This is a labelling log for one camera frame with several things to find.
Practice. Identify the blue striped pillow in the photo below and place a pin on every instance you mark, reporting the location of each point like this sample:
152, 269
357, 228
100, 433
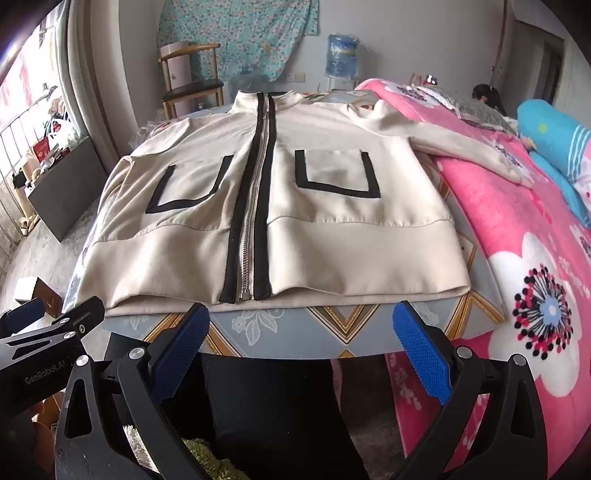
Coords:
549, 124

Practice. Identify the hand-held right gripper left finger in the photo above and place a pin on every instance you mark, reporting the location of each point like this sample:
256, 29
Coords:
180, 350

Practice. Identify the metal window railing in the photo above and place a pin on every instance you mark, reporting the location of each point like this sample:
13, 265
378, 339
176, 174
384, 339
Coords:
27, 107

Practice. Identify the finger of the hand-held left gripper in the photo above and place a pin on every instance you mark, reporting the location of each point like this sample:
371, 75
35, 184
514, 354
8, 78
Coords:
25, 311
78, 314

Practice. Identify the beige zip jacket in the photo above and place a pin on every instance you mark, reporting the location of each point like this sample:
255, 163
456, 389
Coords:
346, 217

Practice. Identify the grey curtain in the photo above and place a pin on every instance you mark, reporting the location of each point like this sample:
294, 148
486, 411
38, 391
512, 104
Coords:
92, 69

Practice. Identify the blue water bottle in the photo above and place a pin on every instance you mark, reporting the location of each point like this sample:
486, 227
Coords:
341, 55

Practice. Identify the white wall socket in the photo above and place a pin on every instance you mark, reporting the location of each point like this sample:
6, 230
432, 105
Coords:
296, 77

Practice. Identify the grey quilted cloth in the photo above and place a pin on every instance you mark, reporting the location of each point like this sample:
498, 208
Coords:
480, 110

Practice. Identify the green shaggy rug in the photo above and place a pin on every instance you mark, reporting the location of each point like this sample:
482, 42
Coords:
207, 457

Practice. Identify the teal floral wall cloth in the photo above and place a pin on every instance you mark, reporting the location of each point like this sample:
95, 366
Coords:
240, 32

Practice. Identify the dark grey cabinet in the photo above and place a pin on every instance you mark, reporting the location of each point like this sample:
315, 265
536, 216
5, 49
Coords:
64, 189

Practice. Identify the white cylinder box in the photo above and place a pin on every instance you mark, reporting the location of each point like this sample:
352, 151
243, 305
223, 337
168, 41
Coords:
178, 69

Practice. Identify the fruit print tablecloth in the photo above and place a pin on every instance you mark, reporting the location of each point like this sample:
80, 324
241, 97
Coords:
286, 330

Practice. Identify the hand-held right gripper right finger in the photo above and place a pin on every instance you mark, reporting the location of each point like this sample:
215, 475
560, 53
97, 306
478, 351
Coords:
422, 355

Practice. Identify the brown cardboard box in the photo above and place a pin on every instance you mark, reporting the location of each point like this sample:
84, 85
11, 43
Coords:
44, 290

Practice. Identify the pink floral blanket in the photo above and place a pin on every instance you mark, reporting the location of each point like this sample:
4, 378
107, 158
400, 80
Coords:
508, 221

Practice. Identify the wooden chair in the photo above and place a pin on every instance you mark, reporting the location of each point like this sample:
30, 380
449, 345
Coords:
194, 90

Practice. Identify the red box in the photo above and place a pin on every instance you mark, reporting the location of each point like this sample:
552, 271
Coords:
42, 151

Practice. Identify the white plastic bag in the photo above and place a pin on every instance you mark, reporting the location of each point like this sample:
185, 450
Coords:
64, 134

